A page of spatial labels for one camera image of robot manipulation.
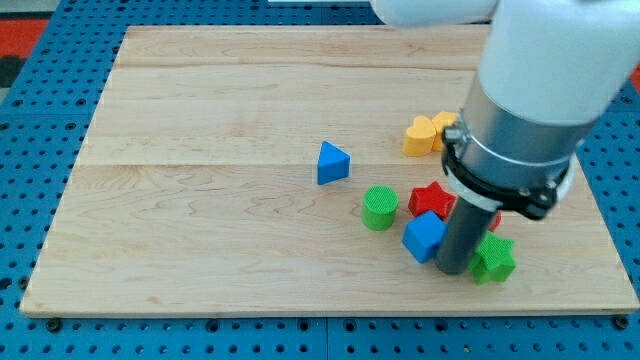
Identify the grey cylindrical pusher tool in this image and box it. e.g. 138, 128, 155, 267
435, 197, 498, 275

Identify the blue triangle block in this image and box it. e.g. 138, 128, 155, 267
316, 141, 351, 185

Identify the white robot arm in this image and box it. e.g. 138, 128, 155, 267
372, 0, 639, 219

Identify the wooden board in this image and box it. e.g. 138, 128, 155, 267
20, 25, 639, 318

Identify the blue cube block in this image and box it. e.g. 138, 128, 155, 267
402, 211, 447, 264

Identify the green star block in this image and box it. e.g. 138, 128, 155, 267
468, 231, 517, 285

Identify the green cylinder block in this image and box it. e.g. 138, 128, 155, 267
361, 185, 399, 231

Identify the yellow heart block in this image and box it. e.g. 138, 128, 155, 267
402, 116, 437, 157

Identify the red block behind pusher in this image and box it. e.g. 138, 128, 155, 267
489, 212, 502, 232

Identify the yellow hexagon block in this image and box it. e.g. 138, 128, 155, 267
431, 111, 458, 151

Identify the red star block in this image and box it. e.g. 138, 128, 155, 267
408, 181, 456, 220

